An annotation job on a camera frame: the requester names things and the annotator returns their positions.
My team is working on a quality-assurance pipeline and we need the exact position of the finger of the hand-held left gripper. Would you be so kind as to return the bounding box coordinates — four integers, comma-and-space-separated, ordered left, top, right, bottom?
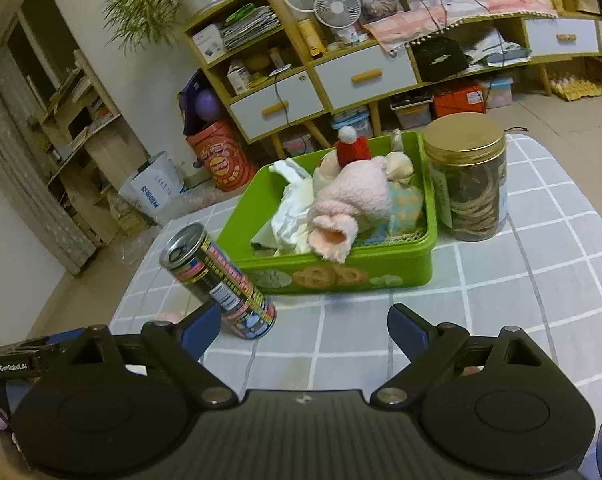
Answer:
11, 332, 89, 357

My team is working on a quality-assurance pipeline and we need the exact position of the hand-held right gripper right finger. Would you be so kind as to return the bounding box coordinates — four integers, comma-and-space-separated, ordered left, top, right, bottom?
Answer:
371, 303, 559, 407

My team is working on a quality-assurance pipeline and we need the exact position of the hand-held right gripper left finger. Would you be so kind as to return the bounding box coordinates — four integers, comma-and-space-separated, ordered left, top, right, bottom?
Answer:
56, 301, 237, 407

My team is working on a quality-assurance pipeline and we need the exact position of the green plastic box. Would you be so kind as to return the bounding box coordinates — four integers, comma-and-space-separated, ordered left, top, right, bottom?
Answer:
217, 131, 439, 295

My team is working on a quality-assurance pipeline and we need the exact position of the blue patterned cloth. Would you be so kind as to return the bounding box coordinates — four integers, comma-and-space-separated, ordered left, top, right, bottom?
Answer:
358, 185, 427, 246

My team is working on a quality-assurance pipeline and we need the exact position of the white cloth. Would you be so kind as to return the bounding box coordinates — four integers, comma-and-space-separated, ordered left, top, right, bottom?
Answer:
268, 158, 317, 256

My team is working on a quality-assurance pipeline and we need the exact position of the small red santa hat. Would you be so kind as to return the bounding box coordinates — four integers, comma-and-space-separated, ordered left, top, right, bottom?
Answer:
335, 126, 373, 166

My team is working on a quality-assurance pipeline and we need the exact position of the black drink can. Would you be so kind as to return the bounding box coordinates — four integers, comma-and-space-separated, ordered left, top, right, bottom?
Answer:
159, 223, 278, 341

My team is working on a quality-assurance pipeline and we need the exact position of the white paper bag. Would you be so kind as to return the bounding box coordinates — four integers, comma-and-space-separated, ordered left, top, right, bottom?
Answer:
118, 152, 186, 221

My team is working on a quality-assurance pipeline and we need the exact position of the clear jar gold lid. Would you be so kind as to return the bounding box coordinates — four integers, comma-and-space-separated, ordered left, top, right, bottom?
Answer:
422, 113, 509, 242

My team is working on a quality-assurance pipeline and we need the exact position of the red cylindrical bucket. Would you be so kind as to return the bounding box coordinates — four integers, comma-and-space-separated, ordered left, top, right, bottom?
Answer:
187, 119, 258, 192

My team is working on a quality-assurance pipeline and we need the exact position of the clear storage box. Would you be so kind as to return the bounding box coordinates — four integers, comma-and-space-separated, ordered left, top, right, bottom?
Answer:
281, 132, 316, 158
331, 110, 373, 147
391, 94, 434, 130

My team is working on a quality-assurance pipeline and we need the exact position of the purple ball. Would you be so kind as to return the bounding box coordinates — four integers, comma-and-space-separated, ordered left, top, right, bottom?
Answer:
196, 91, 223, 120

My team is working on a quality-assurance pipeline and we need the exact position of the orange box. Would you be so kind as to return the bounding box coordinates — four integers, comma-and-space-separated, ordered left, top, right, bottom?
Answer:
433, 84, 486, 118

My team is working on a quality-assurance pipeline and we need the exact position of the light wooden shelf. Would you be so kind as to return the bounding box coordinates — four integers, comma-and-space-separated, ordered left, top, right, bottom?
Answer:
0, 0, 132, 261

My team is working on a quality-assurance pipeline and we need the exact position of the white milk carton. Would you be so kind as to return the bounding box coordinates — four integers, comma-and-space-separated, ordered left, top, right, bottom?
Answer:
226, 59, 252, 96

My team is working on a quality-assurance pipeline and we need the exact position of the clear box blue lid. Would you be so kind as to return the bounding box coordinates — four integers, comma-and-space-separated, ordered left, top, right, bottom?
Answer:
483, 77, 514, 110

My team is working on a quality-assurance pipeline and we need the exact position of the black bag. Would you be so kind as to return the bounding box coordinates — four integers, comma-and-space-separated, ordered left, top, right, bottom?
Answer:
412, 35, 469, 83

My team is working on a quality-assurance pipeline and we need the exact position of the white product box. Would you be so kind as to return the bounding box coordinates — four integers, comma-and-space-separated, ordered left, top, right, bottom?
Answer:
191, 24, 228, 63

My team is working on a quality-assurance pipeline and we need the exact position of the egg carton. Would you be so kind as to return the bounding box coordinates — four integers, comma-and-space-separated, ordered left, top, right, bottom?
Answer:
551, 72, 602, 101

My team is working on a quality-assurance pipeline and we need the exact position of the stack of papers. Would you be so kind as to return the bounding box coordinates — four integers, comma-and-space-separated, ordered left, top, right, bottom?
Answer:
220, 4, 282, 51

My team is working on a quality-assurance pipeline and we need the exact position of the yellow bottle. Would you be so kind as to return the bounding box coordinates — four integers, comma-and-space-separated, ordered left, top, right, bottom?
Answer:
297, 19, 327, 58

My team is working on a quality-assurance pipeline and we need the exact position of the pink table cloth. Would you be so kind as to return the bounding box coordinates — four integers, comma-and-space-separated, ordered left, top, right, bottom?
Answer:
363, 0, 572, 53

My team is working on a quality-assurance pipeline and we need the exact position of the low wooden tv stand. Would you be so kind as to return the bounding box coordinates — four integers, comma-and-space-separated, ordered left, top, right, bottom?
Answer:
306, 7, 602, 133

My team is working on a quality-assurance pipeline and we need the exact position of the small white desk fan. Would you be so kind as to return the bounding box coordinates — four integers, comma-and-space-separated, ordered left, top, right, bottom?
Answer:
313, 0, 364, 43

